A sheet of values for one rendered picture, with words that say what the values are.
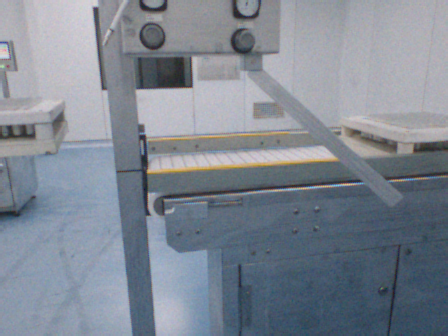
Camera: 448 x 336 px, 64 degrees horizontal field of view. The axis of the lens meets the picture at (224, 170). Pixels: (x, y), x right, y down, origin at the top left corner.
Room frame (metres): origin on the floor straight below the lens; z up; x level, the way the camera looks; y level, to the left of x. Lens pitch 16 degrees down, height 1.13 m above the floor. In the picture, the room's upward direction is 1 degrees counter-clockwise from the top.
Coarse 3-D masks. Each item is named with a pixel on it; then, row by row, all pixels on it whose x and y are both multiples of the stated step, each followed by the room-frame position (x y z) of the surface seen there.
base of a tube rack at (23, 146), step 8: (56, 128) 0.70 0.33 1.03; (64, 128) 0.75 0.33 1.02; (24, 136) 0.62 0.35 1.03; (56, 136) 0.62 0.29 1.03; (64, 136) 0.73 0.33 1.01; (0, 144) 0.56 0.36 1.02; (8, 144) 0.57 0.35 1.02; (16, 144) 0.57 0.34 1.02; (24, 144) 0.58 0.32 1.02; (32, 144) 0.58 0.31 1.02; (40, 144) 0.58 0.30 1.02; (48, 144) 0.59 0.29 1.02; (56, 144) 0.60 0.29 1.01; (0, 152) 0.56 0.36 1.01; (8, 152) 0.57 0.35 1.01; (16, 152) 0.57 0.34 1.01; (24, 152) 0.57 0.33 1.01; (32, 152) 0.58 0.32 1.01; (40, 152) 0.58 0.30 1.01
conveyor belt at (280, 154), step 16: (160, 160) 0.76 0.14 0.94; (176, 160) 0.76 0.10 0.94; (192, 160) 0.76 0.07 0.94; (208, 160) 0.75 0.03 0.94; (224, 160) 0.75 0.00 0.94; (240, 160) 0.75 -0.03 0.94; (256, 160) 0.75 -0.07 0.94; (272, 160) 0.74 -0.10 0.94; (384, 176) 0.63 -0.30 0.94; (400, 176) 0.64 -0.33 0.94; (160, 192) 0.55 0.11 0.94; (176, 192) 0.56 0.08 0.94; (192, 192) 0.56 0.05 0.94
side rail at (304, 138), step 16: (160, 144) 0.80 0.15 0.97; (176, 144) 0.81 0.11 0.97; (192, 144) 0.82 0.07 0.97; (208, 144) 0.83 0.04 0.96; (224, 144) 0.83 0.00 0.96; (240, 144) 0.84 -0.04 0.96; (256, 144) 0.85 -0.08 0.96; (272, 144) 0.86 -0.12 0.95; (288, 144) 0.87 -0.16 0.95; (304, 144) 0.87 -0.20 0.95
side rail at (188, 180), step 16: (368, 160) 0.61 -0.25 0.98; (384, 160) 0.61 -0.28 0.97; (400, 160) 0.62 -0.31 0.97; (416, 160) 0.63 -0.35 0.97; (432, 160) 0.63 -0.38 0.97; (160, 176) 0.54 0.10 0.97; (176, 176) 0.54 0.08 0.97; (192, 176) 0.55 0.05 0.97; (208, 176) 0.55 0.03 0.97; (224, 176) 0.56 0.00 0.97; (240, 176) 0.56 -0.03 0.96; (256, 176) 0.57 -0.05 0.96; (272, 176) 0.57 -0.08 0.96; (288, 176) 0.58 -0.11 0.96; (304, 176) 0.58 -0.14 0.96; (320, 176) 0.59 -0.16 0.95; (336, 176) 0.60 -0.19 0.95; (352, 176) 0.60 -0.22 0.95
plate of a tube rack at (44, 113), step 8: (40, 104) 0.71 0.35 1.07; (48, 104) 0.71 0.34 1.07; (56, 104) 0.71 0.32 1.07; (64, 104) 0.80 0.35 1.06; (0, 112) 0.58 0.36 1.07; (8, 112) 0.58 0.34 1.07; (16, 112) 0.58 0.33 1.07; (24, 112) 0.58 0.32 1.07; (32, 112) 0.58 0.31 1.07; (40, 112) 0.59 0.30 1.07; (48, 112) 0.59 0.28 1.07; (56, 112) 0.66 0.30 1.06; (0, 120) 0.57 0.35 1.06; (8, 120) 0.57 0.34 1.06; (16, 120) 0.57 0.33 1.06; (24, 120) 0.58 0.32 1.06; (32, 120) 0.58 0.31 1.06; (40, 120) 0.58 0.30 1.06; (48, 120) 0.59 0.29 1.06
